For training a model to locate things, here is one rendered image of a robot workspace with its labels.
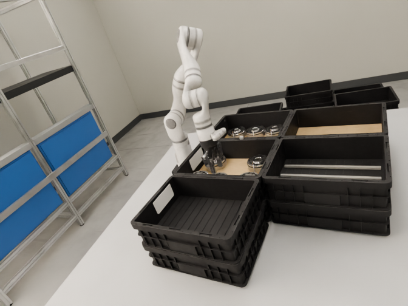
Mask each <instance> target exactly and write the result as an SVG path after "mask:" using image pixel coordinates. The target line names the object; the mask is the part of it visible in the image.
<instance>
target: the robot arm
mask: <svg viewBox="0 0 408 306"><path fill-rule="evenodd" d="M176 40H177V47H178V51H179V54H180V57H181V61H182V65H181V66H180V67H179V68H178V69H177V71H176V72H175V74H174V79H173V82H172V93H173V96H174V101H173V104H172V108H171V111H170V112H169V114H167V116H165V118H164V124H165V128H166V131H167V133H168V136H169V138H170V139H171V141H172V144H173V147H174V150H175V154H174V155H175V158H176V161H177V164H178V166H180V165H181V164H182V162H183V161H184V160H185V159H186V158H187V156H188V155H189V154H190V153H191V152H192V149H191V145H190V142H189V138H188V135H187V133H186V132H185V131H183V130H182V124H183V123H184V121H185V115H186V109H193V108H196V107H200V106H202V110H201V111H200V112H198V113H196V114H194V115H193V121H194V124H195V128H196V131H197V136H198V138H199V142H200V145H201V147H202V148H203V149H204V150H205V154H204V155H202V156H201V158H202V160H203V162H204V164H205V166H206V167H209V168H210V170H211V173H212V174H216V173H217V171H216V168H215V166H214V160H215V158H216V161H217V165H218V167H222V166H223V164H222V160H221V158H222V155H223V151H222V145H221V142H218V140H219V139H220V138H221V137H222V136H224V135H225V134H226V129H225V128H224V127H223V128H221V129H219V130H216V131H215V129H214V126H213V124H212V121H211V117H210V114H209V95H208V92H207V90H206V89H204V88H202V87H201V88H199V87H200V86H201V85H202V75H201V70H200V66H199V64H198V63H197V58H198V56H199V52H200V49H201V46H202V41H203V31H202V29H198V28H195V27H188V26H180V27H179V28H178V31H177V39H176ZM188 49H189V50H191V52H189V50H188ZM219 151H220V152H219ZM209 158H212V159H209ZM210 161H211V162H210Z"/></svg>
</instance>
